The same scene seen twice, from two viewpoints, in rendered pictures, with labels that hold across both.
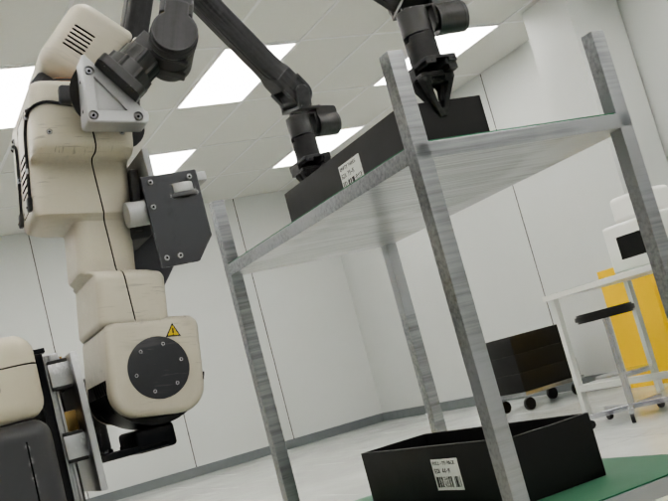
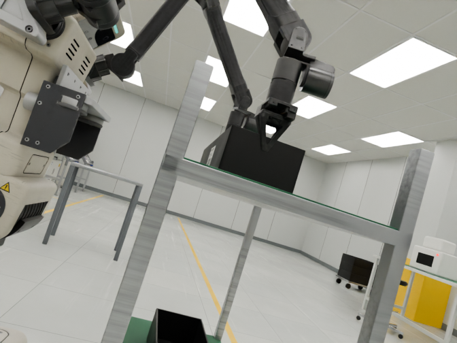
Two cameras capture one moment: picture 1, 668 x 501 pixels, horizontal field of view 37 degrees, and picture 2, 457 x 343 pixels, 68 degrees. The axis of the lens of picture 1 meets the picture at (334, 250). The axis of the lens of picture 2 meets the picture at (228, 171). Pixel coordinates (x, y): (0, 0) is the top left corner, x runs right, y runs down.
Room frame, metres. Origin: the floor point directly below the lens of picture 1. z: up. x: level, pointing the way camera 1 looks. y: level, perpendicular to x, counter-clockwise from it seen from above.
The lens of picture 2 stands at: (1.05, -0.40, 0.91)
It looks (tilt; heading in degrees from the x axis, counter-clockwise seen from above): 5 degrees up; 17
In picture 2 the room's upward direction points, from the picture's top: 18 degrees clockwise
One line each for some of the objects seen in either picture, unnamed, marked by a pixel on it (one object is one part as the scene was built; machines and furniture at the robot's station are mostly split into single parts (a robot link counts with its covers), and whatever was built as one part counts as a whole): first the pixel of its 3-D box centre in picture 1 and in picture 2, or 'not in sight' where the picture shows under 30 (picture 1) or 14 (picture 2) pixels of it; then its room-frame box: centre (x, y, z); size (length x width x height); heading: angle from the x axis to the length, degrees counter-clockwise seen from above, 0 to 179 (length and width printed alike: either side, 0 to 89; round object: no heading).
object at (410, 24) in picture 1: (417, 24); (289, 74); (1.76, -0.25, 1.21); 0.07 x 0.06 x 0.07; 109
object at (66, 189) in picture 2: not in sight; (96, 209); (4.08, 1.76, 0.40); 0.70 x 0.45 x 0.80; 125
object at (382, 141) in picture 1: (378, 175); (235, 167); (2.01, -0.13, 1.01); 0.57 x 0.17 x 0.11; 26
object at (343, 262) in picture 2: (533, 368); (358, 273); (8.38, -1.34, 0.30); 0.64 x 0.44 x 0.60; 120
